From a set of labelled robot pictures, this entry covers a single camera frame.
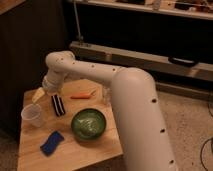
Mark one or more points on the translucent white cup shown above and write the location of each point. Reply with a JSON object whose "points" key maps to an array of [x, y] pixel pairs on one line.
{"points": [[32, 113]]}

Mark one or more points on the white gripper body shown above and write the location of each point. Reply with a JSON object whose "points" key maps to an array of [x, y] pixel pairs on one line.
{"points": [[52, 87]]}

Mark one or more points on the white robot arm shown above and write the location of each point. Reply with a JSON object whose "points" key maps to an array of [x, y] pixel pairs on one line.
{"points": [[140, 123]]}

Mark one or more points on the black case handle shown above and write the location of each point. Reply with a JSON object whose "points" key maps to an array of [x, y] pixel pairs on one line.
{"points": [[182, 62]]}

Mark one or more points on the black white striped cloth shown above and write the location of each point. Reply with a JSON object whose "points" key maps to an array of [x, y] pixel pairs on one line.
{"points": [[58, 105]]}

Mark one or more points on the small wooden table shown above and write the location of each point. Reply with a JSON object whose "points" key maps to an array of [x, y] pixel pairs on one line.
{"points": [[70, 154]]}

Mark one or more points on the long grey case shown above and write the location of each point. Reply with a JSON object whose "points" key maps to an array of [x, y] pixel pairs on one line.
{"points": [[152, 62]]}

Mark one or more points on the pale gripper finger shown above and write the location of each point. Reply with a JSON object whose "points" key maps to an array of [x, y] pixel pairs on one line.
{"points": [[38, 94]]}

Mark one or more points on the green ceramic bowl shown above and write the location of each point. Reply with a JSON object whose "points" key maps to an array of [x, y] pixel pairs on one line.
{"points": [[88, 124]]}

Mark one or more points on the orange carrot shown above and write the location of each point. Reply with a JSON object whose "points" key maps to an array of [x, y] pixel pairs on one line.
{"points": [[87, 95]]}

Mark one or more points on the blue sponge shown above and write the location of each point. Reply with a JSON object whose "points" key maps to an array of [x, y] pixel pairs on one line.
{"points": [[52, 142]]}

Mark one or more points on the clear glass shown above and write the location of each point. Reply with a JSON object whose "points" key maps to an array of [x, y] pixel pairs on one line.
{"points": [[106, 96]]}

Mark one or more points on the metal vertical pole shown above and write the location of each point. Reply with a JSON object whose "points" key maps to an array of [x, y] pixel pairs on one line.
{"points": [[79, 35]]}

